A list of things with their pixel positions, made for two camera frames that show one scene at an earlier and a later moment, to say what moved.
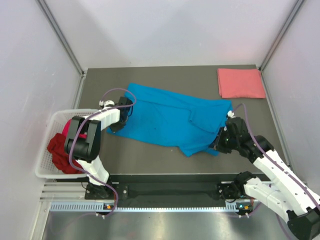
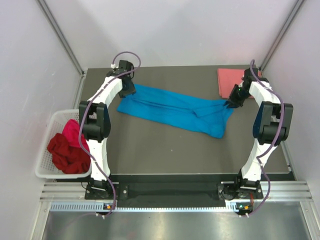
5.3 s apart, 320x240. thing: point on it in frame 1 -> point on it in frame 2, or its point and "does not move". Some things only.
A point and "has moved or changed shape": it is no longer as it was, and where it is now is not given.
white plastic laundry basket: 44,168 does not move
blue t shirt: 194,124 has moved or changed shape
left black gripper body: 117,126 -> 127,89
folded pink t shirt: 236,83 does not move
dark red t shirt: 57,147 does not move
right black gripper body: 224,143 -> 238,95
